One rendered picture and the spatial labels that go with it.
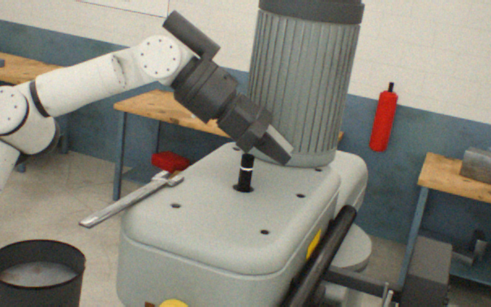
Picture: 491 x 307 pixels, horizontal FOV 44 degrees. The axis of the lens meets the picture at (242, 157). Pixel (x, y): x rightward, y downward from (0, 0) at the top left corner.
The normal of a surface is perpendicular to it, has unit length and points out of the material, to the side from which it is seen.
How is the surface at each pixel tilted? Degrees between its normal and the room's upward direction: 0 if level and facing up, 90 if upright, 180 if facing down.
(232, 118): 90
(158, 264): 90
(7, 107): 55
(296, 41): 90
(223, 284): 90
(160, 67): 81
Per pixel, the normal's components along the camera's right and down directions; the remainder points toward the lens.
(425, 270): 0.14, -0.94
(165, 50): -0.02, 0.17
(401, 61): -0.36, 0.26
